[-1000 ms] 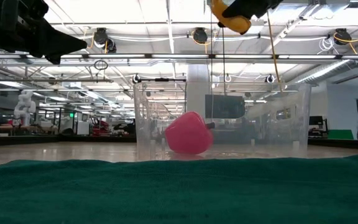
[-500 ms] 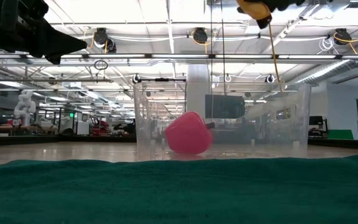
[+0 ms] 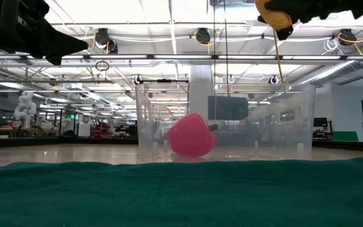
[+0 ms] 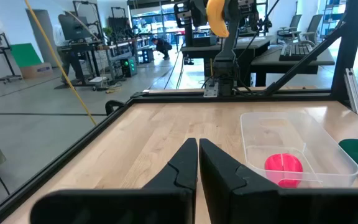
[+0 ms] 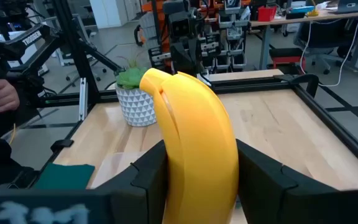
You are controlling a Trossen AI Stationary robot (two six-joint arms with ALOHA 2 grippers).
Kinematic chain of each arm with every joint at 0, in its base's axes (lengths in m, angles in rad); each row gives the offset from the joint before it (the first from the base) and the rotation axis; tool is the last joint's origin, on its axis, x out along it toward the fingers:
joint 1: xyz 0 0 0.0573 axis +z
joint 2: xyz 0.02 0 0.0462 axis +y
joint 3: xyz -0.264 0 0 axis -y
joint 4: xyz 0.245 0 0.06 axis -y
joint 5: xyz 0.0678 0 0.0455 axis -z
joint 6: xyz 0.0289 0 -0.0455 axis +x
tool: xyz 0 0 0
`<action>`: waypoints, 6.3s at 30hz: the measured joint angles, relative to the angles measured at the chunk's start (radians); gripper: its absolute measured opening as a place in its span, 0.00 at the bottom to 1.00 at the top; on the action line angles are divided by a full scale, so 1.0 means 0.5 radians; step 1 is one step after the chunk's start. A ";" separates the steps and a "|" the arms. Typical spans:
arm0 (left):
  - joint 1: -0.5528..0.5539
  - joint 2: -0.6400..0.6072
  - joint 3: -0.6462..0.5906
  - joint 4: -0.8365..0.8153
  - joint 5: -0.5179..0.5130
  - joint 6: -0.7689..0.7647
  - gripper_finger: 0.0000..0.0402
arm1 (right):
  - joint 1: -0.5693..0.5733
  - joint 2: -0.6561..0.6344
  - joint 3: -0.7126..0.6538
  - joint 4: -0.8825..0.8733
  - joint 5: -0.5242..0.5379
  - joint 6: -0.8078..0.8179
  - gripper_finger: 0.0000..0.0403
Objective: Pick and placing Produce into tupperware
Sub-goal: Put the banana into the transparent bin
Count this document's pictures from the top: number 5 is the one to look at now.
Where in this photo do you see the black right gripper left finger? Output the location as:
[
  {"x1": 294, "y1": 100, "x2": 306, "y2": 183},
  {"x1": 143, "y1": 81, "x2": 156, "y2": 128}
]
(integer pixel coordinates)
[{"x1": 94, "y1": 139, "x2": 169, "y2": 224}]

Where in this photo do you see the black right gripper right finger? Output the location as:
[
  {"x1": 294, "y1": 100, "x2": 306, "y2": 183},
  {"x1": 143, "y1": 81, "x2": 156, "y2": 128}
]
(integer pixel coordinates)
[{"x1": 236, "y1": 139, "x2": 351, "y2": 224}]

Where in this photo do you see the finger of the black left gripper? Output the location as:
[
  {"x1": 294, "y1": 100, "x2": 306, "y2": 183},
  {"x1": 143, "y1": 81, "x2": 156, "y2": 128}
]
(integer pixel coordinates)
[
  {"x1": 185, "y1": 40, "x2": 203, "y2": 77},
  {"x1": 171, "y1": 42, "x2": 186, "y2": 74}
]

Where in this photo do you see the yellow toy banana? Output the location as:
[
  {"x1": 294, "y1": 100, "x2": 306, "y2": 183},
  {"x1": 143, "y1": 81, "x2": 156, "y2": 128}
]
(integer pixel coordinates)
[{"x1": 139, "y1": 67, "x2": 240, "y2": 224}]

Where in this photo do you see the grey storage bin rack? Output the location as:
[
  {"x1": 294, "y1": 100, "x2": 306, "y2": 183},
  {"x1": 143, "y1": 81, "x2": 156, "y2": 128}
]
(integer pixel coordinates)
[{"x1": 197, "y1": 0, "x2": 251, "y2": 71}]

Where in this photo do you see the succulent in white pot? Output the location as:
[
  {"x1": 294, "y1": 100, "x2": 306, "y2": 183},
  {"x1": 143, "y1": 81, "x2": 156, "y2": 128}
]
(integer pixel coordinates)
[{"x1": 114, "y1": 55, "x2": 158, "y2": 128}]

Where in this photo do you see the white cabinet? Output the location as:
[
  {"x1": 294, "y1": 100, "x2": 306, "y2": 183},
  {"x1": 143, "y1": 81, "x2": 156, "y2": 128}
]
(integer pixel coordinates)
[{"x1": 88, "y1": 0, "x2": 142, "y2": 29}]

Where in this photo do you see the red bin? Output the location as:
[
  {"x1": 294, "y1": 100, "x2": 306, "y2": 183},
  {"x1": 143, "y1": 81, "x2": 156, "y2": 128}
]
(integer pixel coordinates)
[{"x1": 257, "y1": 5, "x2": 278, "y2": 22}]

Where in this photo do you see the dark green cloth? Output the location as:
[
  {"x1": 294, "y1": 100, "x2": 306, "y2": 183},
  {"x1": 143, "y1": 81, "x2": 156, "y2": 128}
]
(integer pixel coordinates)
[{"x1": 32, "y1": 162, "x2": 96, "y2": 190}]

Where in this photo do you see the red and black stool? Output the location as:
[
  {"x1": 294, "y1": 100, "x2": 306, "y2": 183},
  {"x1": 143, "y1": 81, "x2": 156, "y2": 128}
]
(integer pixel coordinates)
[{"x1": 268, "y1": 47, "x2": 307, "y2": 72}]

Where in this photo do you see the wooden desk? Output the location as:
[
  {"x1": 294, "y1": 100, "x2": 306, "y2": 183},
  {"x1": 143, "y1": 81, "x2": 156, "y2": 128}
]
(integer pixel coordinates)
[{"x1": 249, "y1": 7, "x2": 358, "y2": 83}]

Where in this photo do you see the black office chair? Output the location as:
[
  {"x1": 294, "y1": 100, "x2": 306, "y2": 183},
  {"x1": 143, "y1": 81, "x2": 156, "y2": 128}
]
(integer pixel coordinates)
[{"x1": 293, "y1": 18, "x2": 358, "y2": 82}]

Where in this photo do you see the grey laptop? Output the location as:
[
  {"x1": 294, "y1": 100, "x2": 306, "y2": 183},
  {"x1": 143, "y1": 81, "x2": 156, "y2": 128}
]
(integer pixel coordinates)
[{"x1": 333, "y1": 0, "x2": 358, "y2": 15}]

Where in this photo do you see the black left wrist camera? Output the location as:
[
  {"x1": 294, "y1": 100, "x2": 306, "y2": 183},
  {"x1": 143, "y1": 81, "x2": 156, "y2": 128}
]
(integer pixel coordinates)
[{"x1": 168, "y1": 11, "x2": 198, "y2": 41}]

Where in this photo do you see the black metal table frame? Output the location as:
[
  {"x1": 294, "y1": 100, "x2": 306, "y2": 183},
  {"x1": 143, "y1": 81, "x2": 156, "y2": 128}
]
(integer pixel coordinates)
[{"x1": 11, "y1": 0, "x2": 358, "y2": 190}]

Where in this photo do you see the white hanging cable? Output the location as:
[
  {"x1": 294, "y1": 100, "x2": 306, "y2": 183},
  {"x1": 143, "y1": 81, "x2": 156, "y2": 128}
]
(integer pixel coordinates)
[{"x1": 299, "y1": 17, "x2": 358, "y2": 88}]

